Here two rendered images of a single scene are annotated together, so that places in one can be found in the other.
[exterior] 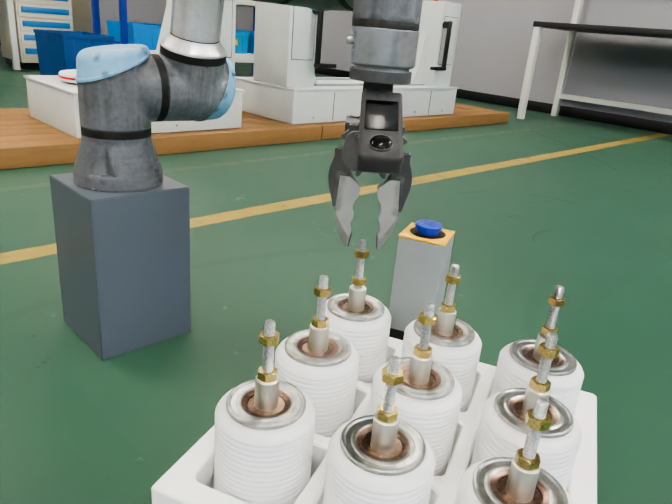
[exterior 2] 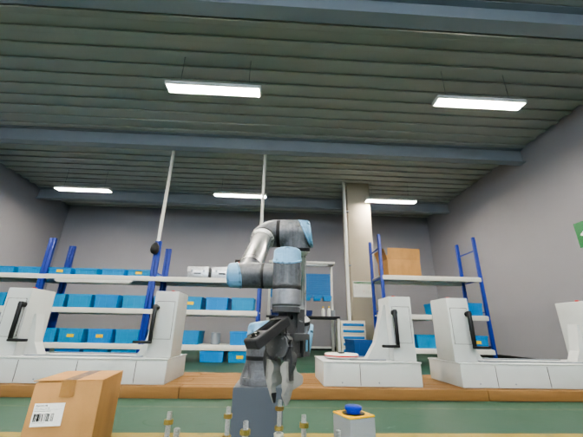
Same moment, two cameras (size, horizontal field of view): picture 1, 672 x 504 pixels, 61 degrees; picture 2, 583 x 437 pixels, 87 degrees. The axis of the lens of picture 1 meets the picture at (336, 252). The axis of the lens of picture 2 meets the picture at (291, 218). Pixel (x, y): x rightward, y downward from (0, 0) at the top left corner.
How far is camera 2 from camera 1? 0.61 m
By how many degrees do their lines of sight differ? 59
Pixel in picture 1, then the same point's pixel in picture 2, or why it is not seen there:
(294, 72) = (459, 352)
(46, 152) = (306, 392)
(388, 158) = (252, 340)
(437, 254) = (348, 426)
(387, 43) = (276, 294)
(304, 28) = (461, 324)
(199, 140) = (391, 393)
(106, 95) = not seen: hidden behind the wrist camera
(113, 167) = (249, 373)
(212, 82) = not seen: hidden behind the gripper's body
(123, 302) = not seen: outside the picture
